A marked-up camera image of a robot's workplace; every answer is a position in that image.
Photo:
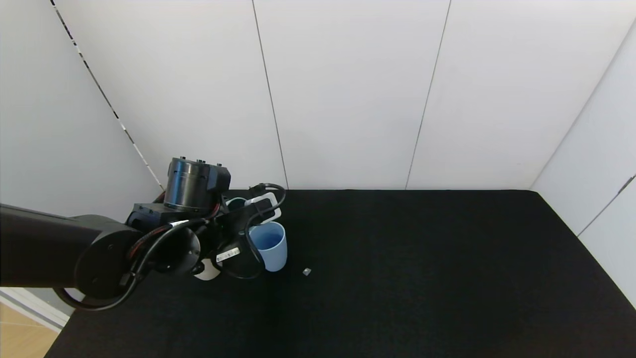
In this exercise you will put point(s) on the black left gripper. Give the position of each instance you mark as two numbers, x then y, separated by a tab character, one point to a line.
228	255

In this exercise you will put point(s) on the teal green plastic cup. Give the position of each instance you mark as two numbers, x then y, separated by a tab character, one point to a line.
236	203

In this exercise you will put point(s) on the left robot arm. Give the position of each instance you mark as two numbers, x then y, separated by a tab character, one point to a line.
39	248

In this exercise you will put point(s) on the beige plastic cup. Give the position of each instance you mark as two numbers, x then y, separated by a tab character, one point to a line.
208	272

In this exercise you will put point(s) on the light blue plastic cup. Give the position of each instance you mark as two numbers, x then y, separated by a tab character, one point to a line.
273	248

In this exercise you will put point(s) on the white baseboard strip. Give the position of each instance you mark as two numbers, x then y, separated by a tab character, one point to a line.
35	308

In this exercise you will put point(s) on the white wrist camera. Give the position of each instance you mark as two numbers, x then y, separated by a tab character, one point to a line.
268	211

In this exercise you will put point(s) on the dark wall panel latch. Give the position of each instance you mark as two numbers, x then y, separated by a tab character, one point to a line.
624	185

